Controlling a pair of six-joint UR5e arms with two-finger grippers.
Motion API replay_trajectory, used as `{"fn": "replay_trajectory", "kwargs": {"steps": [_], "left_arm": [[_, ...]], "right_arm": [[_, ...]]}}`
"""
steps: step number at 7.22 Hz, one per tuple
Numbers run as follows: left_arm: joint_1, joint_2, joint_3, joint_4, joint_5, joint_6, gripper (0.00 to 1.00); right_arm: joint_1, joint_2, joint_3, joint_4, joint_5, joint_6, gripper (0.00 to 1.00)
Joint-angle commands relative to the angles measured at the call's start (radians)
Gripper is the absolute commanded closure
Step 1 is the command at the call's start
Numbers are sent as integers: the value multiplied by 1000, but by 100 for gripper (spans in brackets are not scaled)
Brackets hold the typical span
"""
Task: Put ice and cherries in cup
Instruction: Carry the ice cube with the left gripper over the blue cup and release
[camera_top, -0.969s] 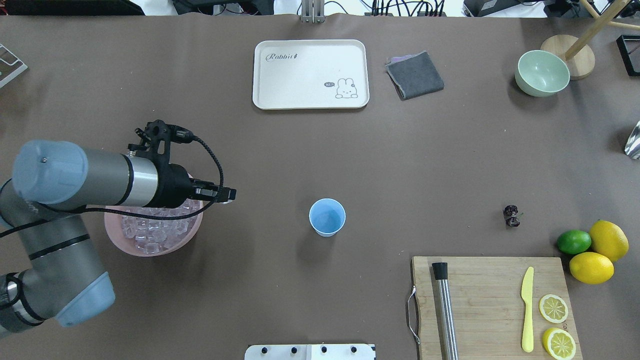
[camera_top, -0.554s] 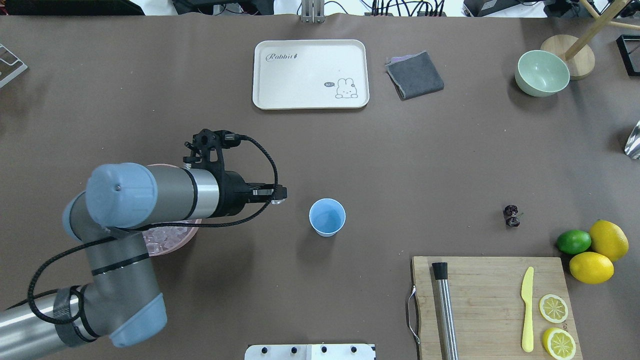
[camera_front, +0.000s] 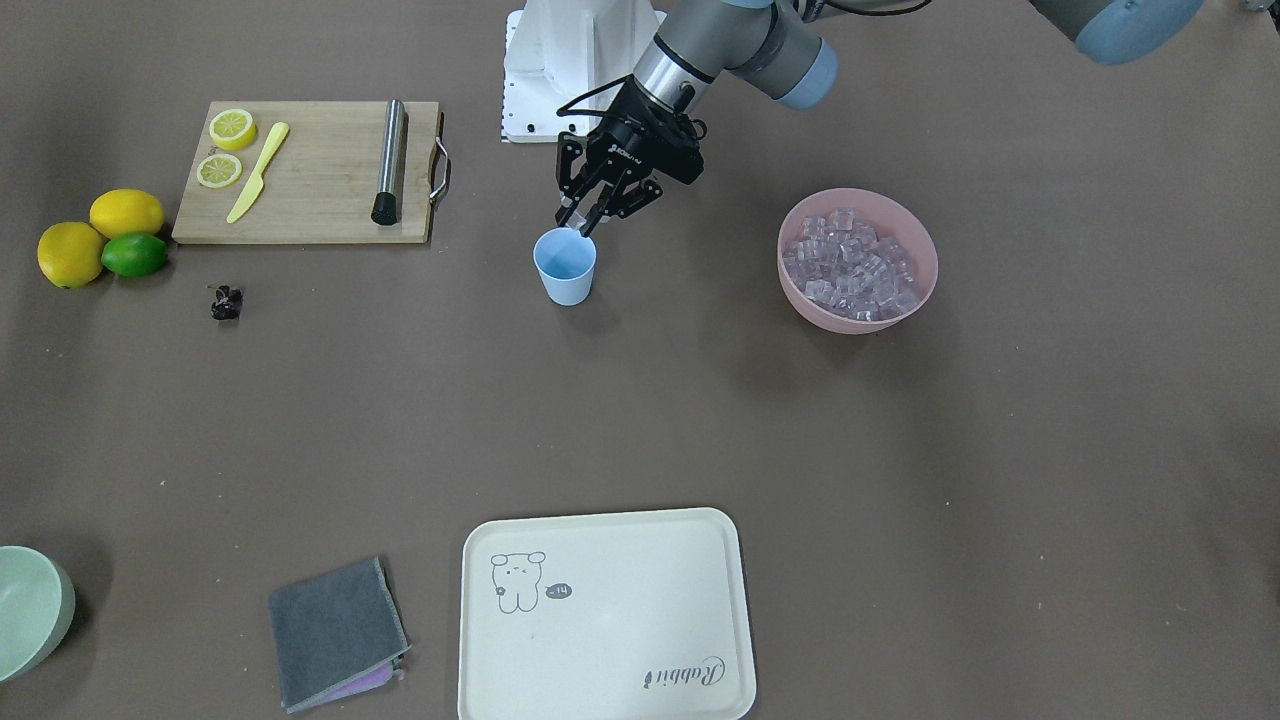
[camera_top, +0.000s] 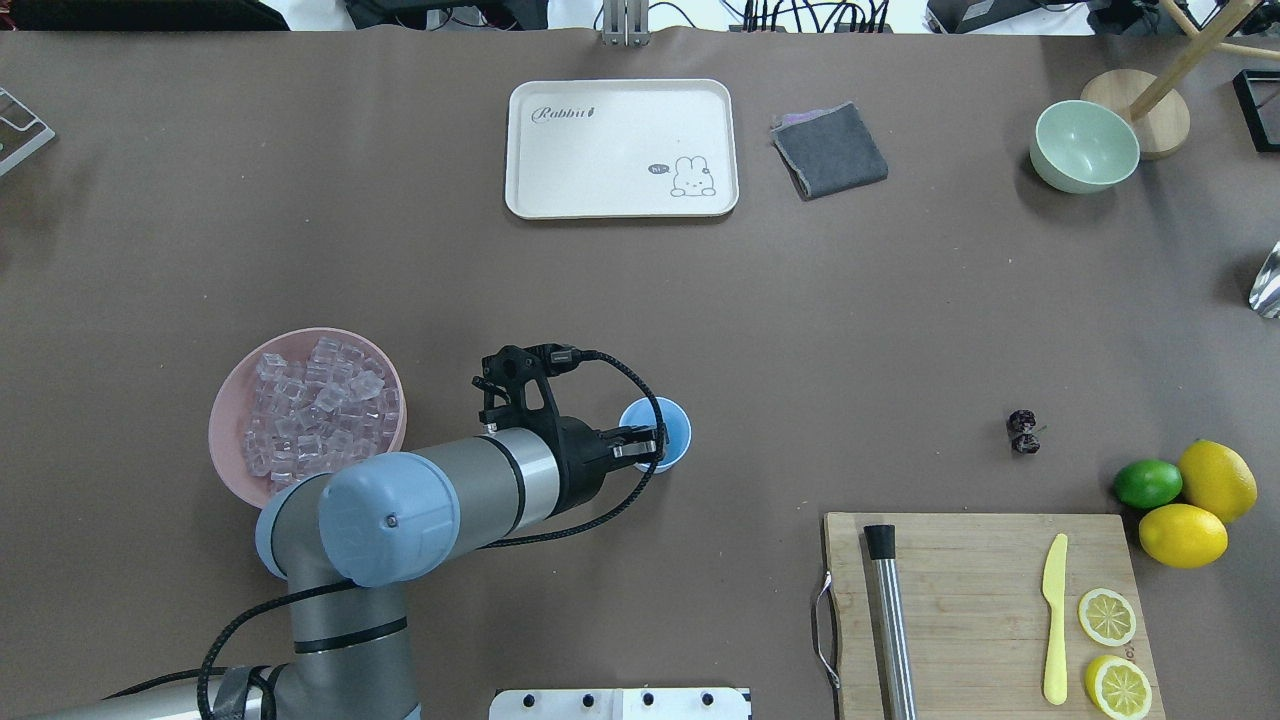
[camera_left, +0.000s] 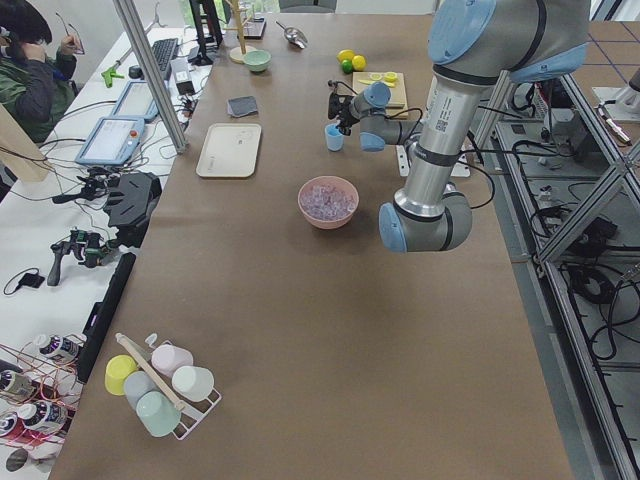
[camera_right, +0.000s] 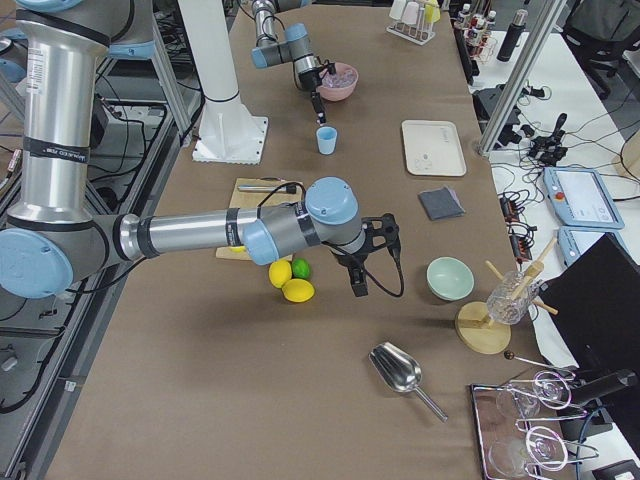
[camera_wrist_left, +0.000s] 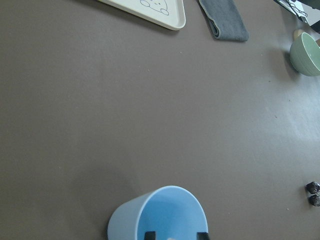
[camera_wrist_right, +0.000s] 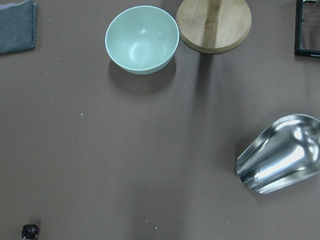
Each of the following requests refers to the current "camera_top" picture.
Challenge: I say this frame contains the cream rabbit tray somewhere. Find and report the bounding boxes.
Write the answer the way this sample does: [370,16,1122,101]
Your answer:
[504,78,740,220]

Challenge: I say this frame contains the light blue cup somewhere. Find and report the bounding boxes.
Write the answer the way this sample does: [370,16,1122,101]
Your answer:
[620,396,692,474]

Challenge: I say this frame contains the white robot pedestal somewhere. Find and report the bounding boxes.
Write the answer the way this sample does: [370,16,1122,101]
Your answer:
[488,687,753,719]

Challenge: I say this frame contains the grey folded cloth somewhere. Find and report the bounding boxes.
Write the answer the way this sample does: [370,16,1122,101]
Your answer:
[771,101,890,200]

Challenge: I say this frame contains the wooden cutting board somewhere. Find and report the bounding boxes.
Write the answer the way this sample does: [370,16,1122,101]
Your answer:
[823,512,1142,719]

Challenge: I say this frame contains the mint green bowl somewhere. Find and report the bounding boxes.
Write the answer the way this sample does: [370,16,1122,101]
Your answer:
[1029,100,1140,193]

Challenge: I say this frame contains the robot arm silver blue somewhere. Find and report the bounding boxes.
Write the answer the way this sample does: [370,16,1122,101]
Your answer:
[59,418,667,719]

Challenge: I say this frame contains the steel ice scoop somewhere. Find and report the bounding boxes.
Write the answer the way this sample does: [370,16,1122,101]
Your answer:
[1247,241,1280,319]

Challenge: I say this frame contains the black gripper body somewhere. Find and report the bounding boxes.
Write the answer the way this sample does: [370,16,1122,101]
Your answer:
[553,416,634,511]

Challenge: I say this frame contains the wooden cup tree stand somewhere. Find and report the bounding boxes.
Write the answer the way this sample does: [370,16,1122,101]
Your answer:
[1080,1,1277,160]

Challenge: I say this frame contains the dark cherries pair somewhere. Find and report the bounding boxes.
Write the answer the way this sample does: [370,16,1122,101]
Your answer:
[1006,409,1047,456]

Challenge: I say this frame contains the pink bowl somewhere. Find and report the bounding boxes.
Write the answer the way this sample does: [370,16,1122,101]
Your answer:
[207,327,402,509]

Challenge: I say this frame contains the steel muddler black tip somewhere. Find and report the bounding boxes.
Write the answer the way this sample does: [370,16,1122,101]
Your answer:
[863,524,918,719]

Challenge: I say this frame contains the green lime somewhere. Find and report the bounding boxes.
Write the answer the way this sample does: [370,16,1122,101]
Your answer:
[1112,459,1184,510]

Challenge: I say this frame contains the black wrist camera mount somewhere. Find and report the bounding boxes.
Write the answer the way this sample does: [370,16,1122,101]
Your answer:
[472,343,582,436]

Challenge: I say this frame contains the black camera cable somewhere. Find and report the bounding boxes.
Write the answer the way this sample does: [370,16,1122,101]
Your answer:
[100,348,669,720]

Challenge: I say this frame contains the yellow lemon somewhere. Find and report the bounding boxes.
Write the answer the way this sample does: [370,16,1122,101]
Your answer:
[1138,503,1229,569]
[1178,439,1260,524]

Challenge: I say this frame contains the lemon slice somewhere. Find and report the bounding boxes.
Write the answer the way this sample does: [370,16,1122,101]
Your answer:
[1083,655,1155,719]
[1076,587,1138,648]

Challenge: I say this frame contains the aluminium frame post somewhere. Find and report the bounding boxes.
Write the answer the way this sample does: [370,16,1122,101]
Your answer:
[600,0,652,47]

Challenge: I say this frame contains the yellow plastic knife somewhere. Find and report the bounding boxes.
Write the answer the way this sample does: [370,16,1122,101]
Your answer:
[1041,533,1069,706]

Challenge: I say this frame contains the clear ice cubes pile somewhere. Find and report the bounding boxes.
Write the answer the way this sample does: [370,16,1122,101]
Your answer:
[239,331,406,492]

